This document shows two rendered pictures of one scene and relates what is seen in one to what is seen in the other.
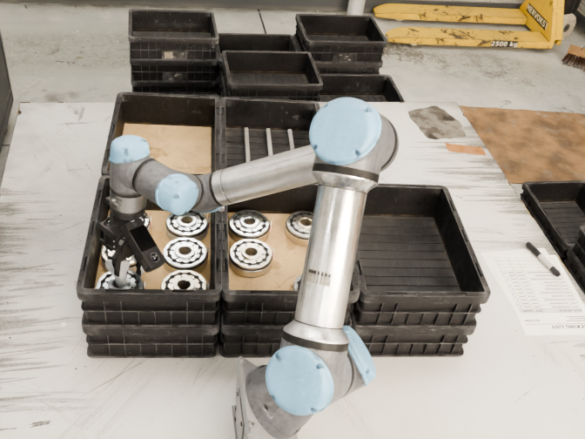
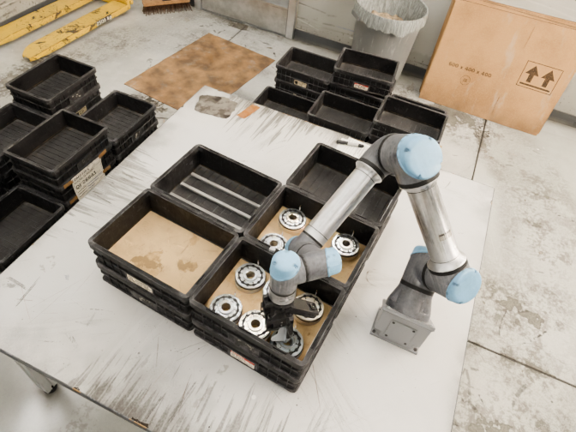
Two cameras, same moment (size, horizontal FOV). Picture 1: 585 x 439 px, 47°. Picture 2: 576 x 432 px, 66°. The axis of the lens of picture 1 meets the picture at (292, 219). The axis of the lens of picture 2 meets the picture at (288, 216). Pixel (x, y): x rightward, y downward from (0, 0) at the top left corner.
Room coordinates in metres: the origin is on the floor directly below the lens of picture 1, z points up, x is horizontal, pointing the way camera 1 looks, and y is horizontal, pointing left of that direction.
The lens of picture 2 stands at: (0.72, 0.90, 2.13)
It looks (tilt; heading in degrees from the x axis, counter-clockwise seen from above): 49 degrees down; 302
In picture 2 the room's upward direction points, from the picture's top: 9 degrees clockwise
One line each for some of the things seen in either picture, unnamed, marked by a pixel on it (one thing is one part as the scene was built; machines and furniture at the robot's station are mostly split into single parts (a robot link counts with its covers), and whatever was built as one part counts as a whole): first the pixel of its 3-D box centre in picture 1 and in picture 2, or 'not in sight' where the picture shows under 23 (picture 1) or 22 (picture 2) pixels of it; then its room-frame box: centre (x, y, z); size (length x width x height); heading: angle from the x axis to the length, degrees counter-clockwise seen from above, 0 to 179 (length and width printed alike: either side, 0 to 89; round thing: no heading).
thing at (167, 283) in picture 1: (184, 287); (308, 306); (1.02, 0.22, 0.86); 0.10 x 0.10 x 0.01
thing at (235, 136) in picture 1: (272, 154); (218, 195); (1.57, 0.08, 0.87); 0.40 x 0.30 x 0.11; 10
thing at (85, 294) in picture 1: (156, 233); (269, 297); (1.12, 0.31, 0.92); 0.40 x 0.30 x 0.02; 10
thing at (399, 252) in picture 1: (403, 253); (344, 192); (1.23, -0.28, 0.87); 0.40 x 0.30 x 0.11; 10
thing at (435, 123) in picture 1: (436, 121); (215, 105); (2.15, -0.47, 0.71); 0.22 x 0.19 x 0.01; 15
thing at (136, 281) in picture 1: (119, 286); (286, 341); (1.00, 0.36, 0.86); 0.10 x 0.10 x 0.01
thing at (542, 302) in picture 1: (540, 289); (367, 159); (1.34, -0.71, 0.70); 0.33 x 0.23 x 0.01; 15
